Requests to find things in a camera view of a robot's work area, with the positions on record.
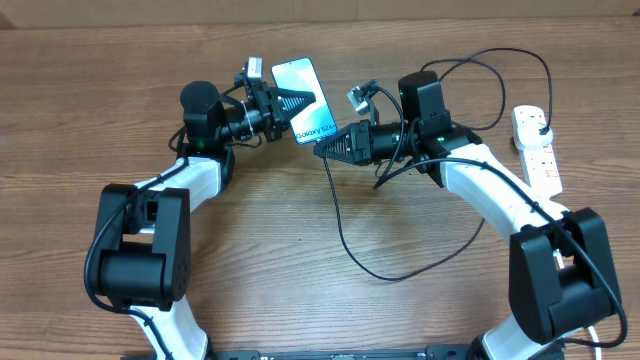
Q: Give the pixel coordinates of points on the white charger plug adapter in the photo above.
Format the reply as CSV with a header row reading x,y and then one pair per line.
x,y
528,137

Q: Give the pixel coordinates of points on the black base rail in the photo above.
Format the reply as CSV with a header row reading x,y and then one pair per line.
x,y
340,355

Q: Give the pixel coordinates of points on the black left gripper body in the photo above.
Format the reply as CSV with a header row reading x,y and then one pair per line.
x,y
259,116

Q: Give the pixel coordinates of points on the Samsung Galaxy smartphone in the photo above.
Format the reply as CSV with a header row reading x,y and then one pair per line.
x,y
315,122

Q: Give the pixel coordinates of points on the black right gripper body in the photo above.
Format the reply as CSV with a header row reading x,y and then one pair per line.
x,y
377,144

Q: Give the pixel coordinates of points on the white power strip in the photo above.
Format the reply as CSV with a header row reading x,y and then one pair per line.
x,y
539,166

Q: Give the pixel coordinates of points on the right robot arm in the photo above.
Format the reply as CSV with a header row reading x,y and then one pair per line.
x,y
563,286

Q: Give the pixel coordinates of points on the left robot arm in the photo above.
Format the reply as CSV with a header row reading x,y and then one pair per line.
x,y
139,261

